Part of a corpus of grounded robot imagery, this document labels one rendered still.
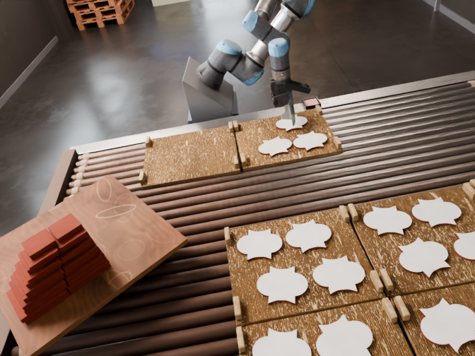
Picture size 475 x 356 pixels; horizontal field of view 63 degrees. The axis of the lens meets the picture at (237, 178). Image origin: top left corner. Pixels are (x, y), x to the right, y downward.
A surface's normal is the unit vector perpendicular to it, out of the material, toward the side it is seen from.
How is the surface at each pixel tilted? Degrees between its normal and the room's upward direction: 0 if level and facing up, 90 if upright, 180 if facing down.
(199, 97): 90
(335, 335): 0
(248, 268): 0
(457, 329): 0
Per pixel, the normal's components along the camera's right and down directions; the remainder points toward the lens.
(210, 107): -0.02, 0.64
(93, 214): -0.14, -0.76
